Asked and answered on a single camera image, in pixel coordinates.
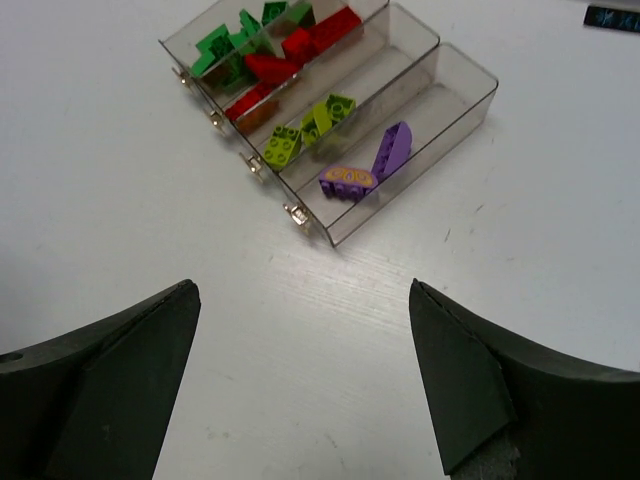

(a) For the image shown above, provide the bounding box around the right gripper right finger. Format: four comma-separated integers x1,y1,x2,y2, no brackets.
409,281,639,479

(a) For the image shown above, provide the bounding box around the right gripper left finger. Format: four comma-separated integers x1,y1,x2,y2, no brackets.
1,280,201,479

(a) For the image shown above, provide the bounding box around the lilac purple brick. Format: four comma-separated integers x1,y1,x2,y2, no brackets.
318,165,378,202

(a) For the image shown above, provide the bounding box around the lime small brick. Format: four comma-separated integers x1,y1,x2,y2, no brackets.
263,125,302,171

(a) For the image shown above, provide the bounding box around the lime yellow brick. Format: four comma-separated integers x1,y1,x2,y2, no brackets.
300,102,333,147

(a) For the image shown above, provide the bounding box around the green long brick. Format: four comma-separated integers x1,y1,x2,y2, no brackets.
229,9,261,55

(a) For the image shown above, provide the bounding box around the red small brick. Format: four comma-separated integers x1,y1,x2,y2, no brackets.
281,28,317,65

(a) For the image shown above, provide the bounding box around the green 2x2 brick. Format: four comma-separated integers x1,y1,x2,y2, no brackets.
261,1,288,26

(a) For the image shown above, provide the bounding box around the small lime piece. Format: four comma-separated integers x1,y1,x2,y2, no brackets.
325,93,357,124

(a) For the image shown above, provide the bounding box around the clear four-bin organizer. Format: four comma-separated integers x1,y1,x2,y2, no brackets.
162,1,499,245

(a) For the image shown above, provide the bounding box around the right corner logo sticker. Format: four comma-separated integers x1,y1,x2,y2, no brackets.
583,4,640,34

